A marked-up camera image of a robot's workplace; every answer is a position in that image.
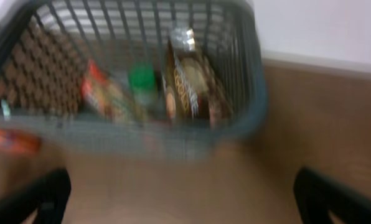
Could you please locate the orange Redoxon box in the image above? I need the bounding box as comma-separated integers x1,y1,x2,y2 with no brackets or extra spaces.
0,128,42,154

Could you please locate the brown Nescafe Gold coffee bag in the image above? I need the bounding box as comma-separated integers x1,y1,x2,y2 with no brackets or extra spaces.
164,26,233,127

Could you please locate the green lid glass jar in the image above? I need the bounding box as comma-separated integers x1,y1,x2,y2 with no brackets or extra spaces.
128,63,158,109

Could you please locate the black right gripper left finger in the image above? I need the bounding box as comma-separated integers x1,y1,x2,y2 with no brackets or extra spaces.
0,168,72,224

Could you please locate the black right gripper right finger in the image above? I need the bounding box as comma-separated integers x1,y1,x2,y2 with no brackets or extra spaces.
293,167,371,224

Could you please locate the orange spaghetti pasta packet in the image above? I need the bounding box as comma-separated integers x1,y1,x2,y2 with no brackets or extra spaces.
81,59,149,123

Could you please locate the grey plastic basket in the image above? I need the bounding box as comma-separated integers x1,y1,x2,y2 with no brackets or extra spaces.
0,1,268,159

